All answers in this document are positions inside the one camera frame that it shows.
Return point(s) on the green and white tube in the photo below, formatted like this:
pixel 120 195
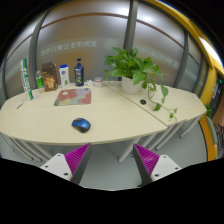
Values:
pixel 26 80

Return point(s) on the floral pastel mouse pad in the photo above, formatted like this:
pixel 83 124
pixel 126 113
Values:
pixel 73 96

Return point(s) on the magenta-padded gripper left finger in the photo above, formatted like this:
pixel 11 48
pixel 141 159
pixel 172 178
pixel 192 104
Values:
pixel 77 159

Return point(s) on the small black round cap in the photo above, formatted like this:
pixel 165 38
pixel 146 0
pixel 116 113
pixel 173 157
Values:
pixel 143 101

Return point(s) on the small white tag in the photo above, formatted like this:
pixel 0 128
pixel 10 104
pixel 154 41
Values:
pixel 194 98

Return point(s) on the small white jar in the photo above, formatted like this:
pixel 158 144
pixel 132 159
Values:
pixel 98 82

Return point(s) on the green potted plant, white pot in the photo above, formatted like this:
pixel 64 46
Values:
pixel 130 71

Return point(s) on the clear bottle with green label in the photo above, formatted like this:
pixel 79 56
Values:
pixel 40 81

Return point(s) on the blue computer mouse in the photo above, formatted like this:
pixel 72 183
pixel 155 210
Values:
pixel 81 124

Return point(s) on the dark blue pump bottle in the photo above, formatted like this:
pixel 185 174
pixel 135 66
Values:
pixel 79 74

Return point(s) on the white bottle with blue cap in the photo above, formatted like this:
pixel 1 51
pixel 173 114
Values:
pixel 64 77

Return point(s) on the brown cardboard box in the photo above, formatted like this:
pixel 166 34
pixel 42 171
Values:
pixel 50 77

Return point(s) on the crumpled white tissue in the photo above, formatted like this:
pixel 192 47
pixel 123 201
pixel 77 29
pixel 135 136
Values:
pixel 90 83

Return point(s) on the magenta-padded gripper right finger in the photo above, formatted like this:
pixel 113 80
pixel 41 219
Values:
pixel 146 159

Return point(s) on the small white packet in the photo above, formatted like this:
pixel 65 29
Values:
pixel 20 104

